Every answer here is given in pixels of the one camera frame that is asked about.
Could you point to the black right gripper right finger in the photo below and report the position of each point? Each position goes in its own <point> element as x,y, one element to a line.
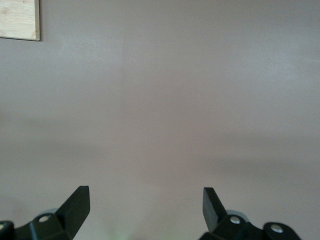
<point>212,212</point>

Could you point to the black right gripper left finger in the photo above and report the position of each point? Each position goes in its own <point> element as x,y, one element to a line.
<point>72,212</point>

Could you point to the bamboo cutting board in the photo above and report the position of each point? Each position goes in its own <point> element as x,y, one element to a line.
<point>17,20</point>

